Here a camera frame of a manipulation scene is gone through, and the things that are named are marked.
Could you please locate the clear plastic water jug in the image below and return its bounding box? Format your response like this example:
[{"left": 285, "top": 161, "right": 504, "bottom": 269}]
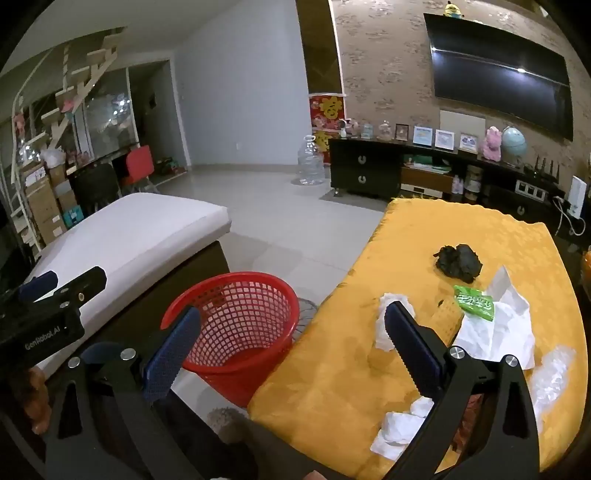
[{"left": 295, "top": 135, "right": 327, "bottom": 186}]

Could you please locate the yellow tablecloth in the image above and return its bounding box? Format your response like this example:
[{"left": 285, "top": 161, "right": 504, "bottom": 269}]
[{"left": 247, "top": 198, "right": 578, "bottom": 480}]

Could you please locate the green snack packet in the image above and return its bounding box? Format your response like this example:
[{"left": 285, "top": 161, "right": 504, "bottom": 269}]
[{"left": 452, "top": 285, "right": 496, "bottom": 322}]

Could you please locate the red chair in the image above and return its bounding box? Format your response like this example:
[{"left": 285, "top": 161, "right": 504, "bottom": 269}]
[{"left": 126, "top": 145, "right": 155, "bottom": 188}]

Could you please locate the white socket panel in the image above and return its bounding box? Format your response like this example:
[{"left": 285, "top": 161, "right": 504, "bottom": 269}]
[{"left": 515, "top": 181, "right": 550, "bottom": 199}]

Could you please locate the red festive wall decoration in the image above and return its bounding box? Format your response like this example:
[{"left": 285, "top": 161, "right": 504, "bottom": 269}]
[{"left": 308, "top": 93, "right": 347, "bottom": 163}]

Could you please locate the black wire rack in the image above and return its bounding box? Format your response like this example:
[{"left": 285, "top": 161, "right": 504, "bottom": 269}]
[{"left": 294, "top": 298, "right": 320, "bottom": 343}]

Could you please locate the black television cabinet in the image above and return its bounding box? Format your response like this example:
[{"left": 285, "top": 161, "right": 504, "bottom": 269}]
[{"left": 329, "top": 137, "right": 587, "bottom": 250}]

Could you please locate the green folded cloth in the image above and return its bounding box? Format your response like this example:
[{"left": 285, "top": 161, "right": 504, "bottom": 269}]
[{"left": 404, "top": 154, "right": 451, "bottom": 174}]

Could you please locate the white paper sheet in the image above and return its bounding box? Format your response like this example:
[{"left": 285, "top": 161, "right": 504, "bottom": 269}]
[{"left": 450, "top": 267, "right": 536, "bottom": 372}]

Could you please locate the pink plush toy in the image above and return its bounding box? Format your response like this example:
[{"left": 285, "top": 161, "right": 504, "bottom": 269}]
[{"left": 482, "top": 127, "right": 504, "bottom": 161}]

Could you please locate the black wifi router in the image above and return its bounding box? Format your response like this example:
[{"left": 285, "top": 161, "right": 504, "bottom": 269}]
[{"left": 526, "top": 157, "right": 565, "bottom": 182}]

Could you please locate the grey fuzzy object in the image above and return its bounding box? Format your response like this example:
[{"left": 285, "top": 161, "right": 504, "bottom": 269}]
[{"left": 207, "top": 408, "right": 251, "bottom": 445}]

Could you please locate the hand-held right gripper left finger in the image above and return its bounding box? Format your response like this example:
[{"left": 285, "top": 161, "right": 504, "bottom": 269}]
[{"left": 44, "top": 305, "right": 204, "bottom": 480}]

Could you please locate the white wooden staircase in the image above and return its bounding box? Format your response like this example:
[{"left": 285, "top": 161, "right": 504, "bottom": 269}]
[{"left": 9, "top": 28, "right": 127, "bottom": 250}]

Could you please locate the beige board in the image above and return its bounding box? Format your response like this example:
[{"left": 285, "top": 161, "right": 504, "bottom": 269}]
[{"left": 440, "top": 110, "right": 487, "bottom": 139}]

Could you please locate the wooden drawer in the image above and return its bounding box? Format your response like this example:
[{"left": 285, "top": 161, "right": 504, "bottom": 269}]
[{"left": 401, "top": 167, "right": 453, "bottom": 195}]

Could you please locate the stack of cardboard boxes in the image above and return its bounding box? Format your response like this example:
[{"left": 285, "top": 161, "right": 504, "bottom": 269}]
[{"left": 23, "top": 164, "right": 79, "bottom": 245}]

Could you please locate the white tissue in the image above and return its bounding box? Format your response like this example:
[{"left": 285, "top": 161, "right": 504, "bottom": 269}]
[
  {"left": 369, "top": 396, "right": 437, "bottom": 462},
  {"left": 373, "top": 292, "right": 416, "bottom": 352}
]

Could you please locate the yellow foam fruit net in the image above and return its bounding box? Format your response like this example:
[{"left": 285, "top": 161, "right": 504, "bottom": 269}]
[{"left": 428, "top": 302, "right": 464, "bottom": 344}]

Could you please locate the black flat television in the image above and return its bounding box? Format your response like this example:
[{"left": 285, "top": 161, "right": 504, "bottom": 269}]
[{"left": 424, "top": 13, "right": 574, "bottom": 141}]

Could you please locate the clear plastic wrap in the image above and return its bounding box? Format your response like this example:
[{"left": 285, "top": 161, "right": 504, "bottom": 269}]
[{"left": 526, "top": 345, "right": 578, "bottom": 416}]

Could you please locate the white upright device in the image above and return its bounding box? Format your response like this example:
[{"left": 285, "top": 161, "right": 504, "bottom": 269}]
[{"left": 569, "top": 175, "right": 588, "bottom": 217}]

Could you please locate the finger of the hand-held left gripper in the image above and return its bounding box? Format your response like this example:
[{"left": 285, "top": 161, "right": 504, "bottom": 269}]
[{"left": 19, "top": 271, "right": 59, "bottom": 302}]

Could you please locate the black chair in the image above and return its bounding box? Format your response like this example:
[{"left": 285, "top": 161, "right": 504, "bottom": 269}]
[{"left": 74, "top": 162, "right": 122, "bottom": 213}]

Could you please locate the red plastic mesh basket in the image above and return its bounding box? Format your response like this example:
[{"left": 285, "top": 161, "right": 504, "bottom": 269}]
[{"left": 161, "top": 272, "right": 301, "bottom": 409}]

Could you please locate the black plastic bag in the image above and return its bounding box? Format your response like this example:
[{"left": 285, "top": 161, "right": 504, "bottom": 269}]
[{"left": 433, "top": 244, "right": 484, "bottom": 284}]

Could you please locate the dark red wrapper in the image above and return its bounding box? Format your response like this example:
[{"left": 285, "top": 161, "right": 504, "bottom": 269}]
[{"left": 455, "top": 393, "right": 485, "bottom": 453}]

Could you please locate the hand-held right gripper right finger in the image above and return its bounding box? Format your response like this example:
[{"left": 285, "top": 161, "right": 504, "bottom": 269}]
[{"left": 383, "top": 300, "right": 542, "bottom": 480}]

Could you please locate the person's left hand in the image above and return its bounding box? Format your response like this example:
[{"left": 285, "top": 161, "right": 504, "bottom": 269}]
[{"left": 25, "top": 367, "right": 52, "bottom": 435}]

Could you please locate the white cable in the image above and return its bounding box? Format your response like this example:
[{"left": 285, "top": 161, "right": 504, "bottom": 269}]
[{"left": 551, "top": 196, "right": 583, "bottom": 238}]

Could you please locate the round tin can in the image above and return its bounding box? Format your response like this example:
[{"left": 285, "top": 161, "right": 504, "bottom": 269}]
[{"left": 465, "top": 166, "right": 483, "bottom": 200}]

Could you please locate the pale blue desk globe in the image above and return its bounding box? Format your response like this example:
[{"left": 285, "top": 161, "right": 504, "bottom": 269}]
[{"left": 502, "top": 126, "right": 528, "bottom": 164}]

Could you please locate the sofa with white cushion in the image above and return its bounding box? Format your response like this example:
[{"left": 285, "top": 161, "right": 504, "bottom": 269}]
[{"left": 21, "top": 191, "right": 232, "bottom": 370}]

